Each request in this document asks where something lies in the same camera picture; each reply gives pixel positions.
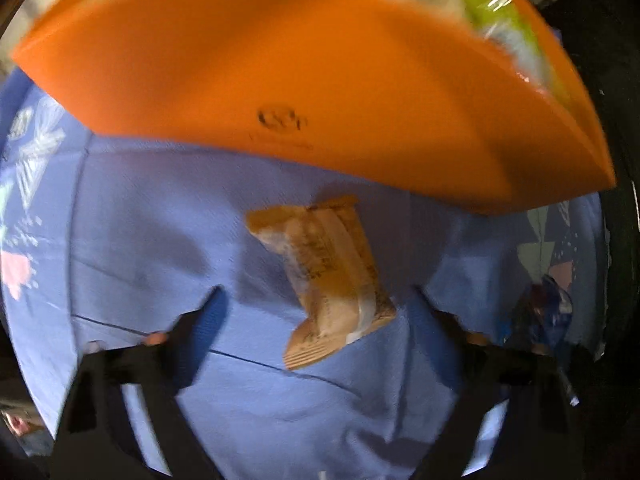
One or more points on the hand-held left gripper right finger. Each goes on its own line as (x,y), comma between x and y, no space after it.
(440,340)

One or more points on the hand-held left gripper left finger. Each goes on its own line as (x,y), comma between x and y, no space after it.
(200,330)

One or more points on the small blue snack packet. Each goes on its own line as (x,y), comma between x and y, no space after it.
(545,315)

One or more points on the tan snack packet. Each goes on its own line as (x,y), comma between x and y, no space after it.
(325,275)

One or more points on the orange cardboard box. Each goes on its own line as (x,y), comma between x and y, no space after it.
(300,70)

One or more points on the green label clear packet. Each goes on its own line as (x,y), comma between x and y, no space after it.
(505,25)

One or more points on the printed blue blanket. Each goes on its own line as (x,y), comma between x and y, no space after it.
(150,220)

